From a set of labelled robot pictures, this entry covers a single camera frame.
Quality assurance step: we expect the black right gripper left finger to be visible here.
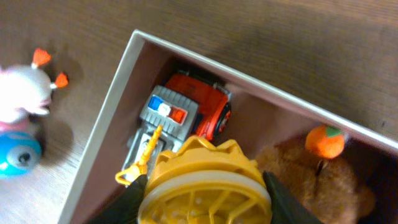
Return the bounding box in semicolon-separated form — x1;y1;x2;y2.
86;175;148;224

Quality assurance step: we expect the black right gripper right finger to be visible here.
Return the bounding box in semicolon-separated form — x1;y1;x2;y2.
262;172;323;224

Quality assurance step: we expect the brown plush toy with orange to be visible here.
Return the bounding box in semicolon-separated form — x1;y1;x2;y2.
256;125;376;223

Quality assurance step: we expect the yellow plastic cage ball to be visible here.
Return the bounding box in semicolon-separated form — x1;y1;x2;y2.
137;136;272;224

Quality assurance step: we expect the white cardboard box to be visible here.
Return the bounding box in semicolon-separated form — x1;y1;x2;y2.
59;30;397;223

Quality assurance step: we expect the blue round toy ball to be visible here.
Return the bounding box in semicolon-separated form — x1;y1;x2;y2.
1;131;42;179

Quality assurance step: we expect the red grey toy truck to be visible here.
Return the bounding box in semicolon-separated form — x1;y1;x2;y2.
115;70;232;186

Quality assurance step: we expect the pink white toy figure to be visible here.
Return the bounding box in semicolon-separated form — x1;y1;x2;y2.
1;48;69;132

